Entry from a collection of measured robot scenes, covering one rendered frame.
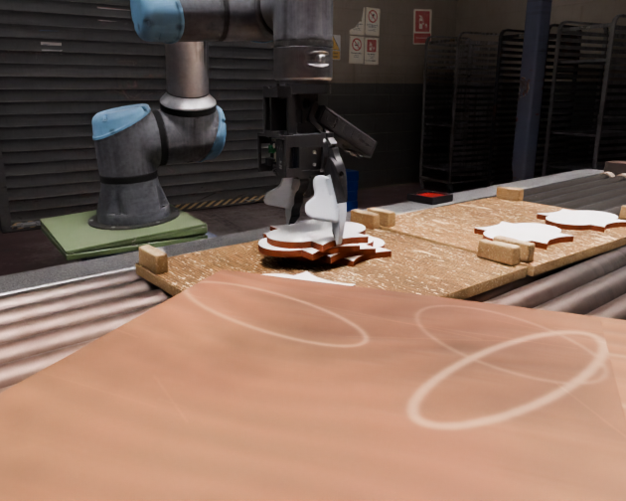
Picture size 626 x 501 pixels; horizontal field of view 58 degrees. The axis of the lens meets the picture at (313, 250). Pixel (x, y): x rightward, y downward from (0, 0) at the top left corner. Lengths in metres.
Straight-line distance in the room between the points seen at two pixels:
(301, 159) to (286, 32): 0.15
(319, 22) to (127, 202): 0.63
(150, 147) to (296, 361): 0.96
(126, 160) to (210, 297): 0.86
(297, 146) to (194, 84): 0.52
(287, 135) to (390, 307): 0.41
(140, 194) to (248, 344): 0.93
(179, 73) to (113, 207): 0.30
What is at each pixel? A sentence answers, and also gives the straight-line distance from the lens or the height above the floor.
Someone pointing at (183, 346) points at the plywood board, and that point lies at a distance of 0.30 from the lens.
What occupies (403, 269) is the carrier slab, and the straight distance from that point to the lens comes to 0.77.
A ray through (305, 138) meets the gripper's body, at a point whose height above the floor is 1.11.
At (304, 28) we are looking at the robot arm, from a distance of 0.73.
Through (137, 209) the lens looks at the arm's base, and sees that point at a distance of 1.21.
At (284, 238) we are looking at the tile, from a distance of 0.76.
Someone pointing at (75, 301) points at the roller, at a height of 0.92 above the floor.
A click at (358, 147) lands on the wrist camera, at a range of 0.80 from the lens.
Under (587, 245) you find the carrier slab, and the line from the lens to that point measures 0.98.
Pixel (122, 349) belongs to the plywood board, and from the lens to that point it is 0.31.
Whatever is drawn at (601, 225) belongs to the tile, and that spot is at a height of 0.95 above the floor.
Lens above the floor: 1.17
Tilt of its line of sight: 16 degrees down
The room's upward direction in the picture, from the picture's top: straight up
